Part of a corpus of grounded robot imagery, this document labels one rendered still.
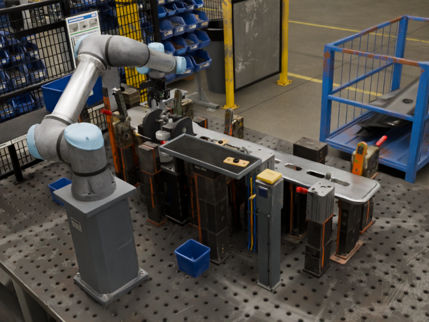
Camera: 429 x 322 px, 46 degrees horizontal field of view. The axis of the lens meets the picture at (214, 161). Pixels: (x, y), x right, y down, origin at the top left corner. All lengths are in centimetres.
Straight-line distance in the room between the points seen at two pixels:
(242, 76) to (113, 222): 371
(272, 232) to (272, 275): 19
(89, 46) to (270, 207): 88
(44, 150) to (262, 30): 398
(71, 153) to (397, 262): 126
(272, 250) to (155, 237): 60
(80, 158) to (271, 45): 415
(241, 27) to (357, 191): 347
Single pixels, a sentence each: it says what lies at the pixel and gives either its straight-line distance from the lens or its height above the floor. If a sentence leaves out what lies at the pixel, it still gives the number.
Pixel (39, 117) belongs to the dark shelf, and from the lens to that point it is 268.
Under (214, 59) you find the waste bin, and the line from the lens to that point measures 552.
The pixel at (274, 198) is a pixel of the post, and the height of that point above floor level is 109.
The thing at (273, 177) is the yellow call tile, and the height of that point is 116.
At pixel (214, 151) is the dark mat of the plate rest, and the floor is 116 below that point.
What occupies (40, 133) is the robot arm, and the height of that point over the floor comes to 131.
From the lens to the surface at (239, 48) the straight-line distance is 518.
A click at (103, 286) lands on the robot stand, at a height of 76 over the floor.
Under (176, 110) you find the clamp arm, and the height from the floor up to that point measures 102.
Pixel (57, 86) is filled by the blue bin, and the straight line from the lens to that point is 278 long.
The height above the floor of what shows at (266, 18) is 79.
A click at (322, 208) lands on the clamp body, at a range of 177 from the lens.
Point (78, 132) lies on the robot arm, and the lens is 167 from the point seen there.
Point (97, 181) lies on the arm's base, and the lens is 170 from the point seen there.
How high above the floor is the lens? 198
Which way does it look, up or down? 28 degrees down
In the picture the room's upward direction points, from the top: 3 degrees counter-clockwise
